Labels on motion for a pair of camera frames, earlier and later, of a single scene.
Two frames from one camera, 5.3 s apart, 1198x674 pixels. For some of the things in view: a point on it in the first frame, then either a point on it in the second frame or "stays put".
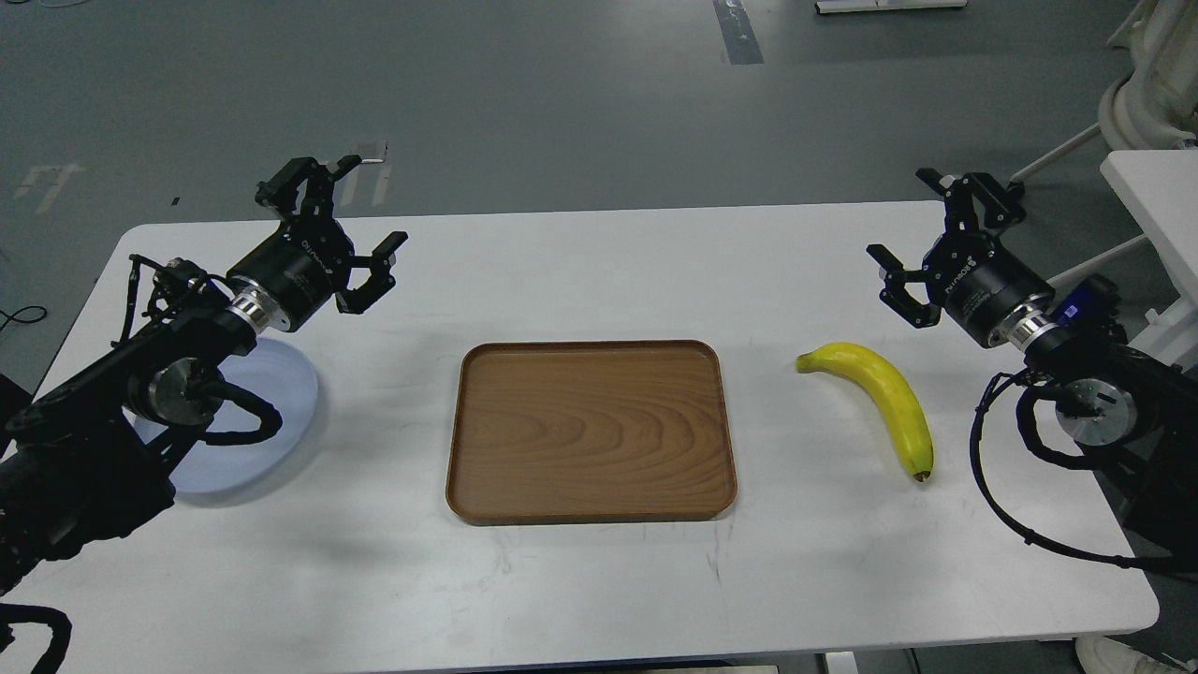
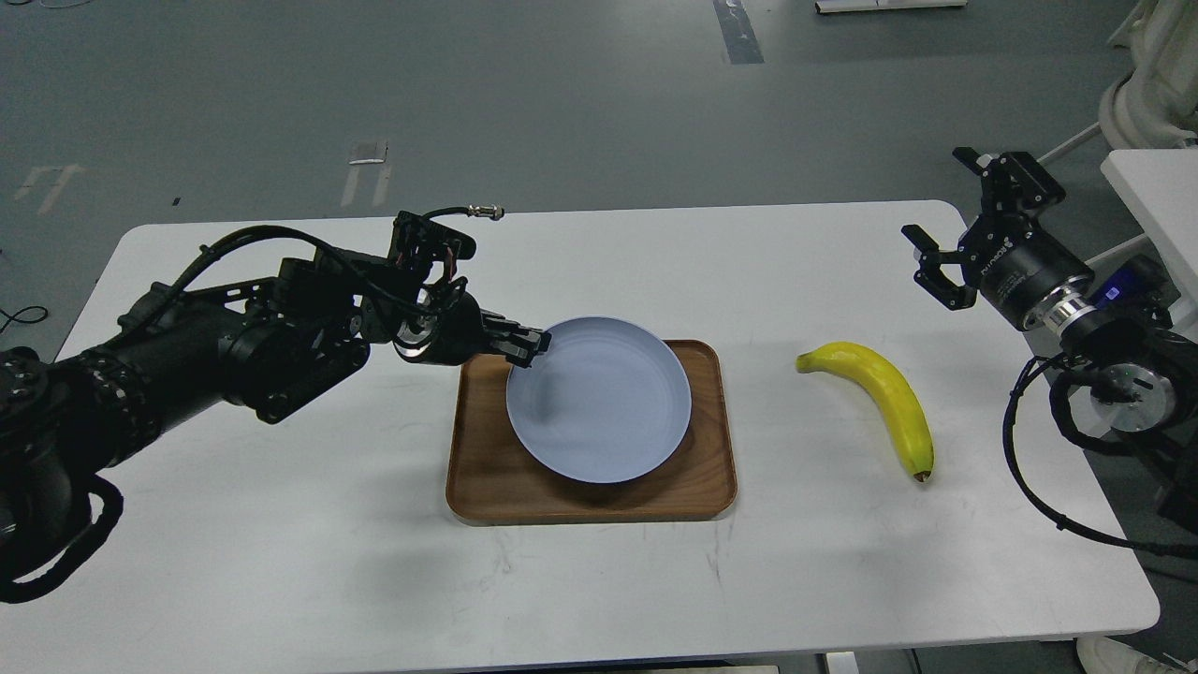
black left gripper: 306,261 -> 457,330
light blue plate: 275,372 -> 607,402
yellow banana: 887,385 stays put
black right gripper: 969,272 -> 1015,264
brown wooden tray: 590,432 stays put
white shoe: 1105,655 stays put
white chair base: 1154,105 stays put
